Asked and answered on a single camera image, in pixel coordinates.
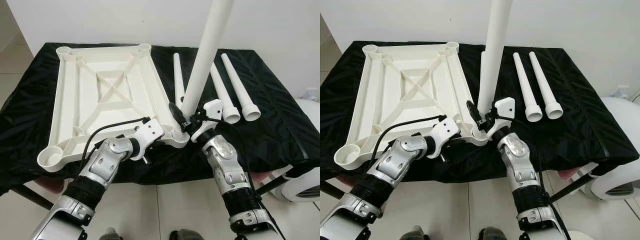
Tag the black cloth table cover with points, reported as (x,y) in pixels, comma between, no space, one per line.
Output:
(280,130)
(575,130)

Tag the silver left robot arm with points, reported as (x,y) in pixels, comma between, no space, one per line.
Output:
(100,170)
(395,167)

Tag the black metal table leg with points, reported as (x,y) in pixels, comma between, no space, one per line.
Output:
(570,185)
(30,197)
(331,189)
(272,186)

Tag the white round appliance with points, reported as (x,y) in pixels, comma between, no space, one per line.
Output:
(620,150)
(300,192)

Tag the white plastic children table top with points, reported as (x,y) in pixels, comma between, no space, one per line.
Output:
(400,102)
(100,105)

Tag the grey robot left foot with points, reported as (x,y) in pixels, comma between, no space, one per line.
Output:
(111,235)
(411,234)

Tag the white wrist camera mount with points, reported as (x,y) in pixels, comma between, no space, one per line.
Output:
(214,107)
(444,129)
(149,131)
(505,106)

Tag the grey robot right foot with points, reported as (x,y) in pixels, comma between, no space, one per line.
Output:
(185,235)
(487,235)

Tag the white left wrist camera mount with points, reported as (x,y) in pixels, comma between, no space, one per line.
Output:
(149,131)
(444,129)

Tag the grey robot foot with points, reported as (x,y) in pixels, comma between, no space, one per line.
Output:
(185,235)
(411,234)
(111,235)
(487,235)

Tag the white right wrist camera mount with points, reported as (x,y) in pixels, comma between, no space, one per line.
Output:
(505,106)
(214,107)

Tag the white plastic table leg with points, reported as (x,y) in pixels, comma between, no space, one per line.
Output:
(222,95)
(205,60)
(483,75)
(178,75)
(542,80)
(240,87)
(495,50)
(525,85)

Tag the white wall socket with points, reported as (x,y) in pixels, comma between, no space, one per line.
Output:
(311,92)
(623,91)

